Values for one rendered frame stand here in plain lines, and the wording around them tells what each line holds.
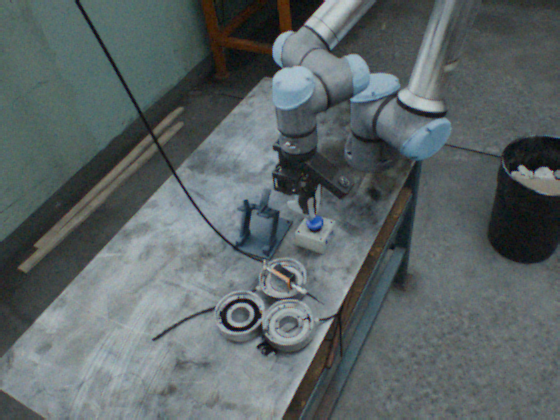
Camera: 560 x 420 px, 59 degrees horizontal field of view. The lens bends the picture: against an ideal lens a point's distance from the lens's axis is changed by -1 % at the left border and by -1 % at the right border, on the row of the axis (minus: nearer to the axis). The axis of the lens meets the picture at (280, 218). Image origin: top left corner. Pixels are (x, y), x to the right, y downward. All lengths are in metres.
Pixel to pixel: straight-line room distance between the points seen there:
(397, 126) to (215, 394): 0.69
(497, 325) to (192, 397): 1.33
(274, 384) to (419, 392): 0.95
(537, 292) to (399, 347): 0.60
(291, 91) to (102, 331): 0.65
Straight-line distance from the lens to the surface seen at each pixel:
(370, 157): 1.31
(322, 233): 1.13
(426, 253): 2.19
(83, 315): 1.20
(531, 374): 1.99
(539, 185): 2.07
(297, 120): 0.91
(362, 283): 1.40
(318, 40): 1.04
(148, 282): 1.19
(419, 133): 1.14
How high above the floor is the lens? 1.70
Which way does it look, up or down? 47 degrees down
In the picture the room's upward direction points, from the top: 9 degrees counter-clockwise
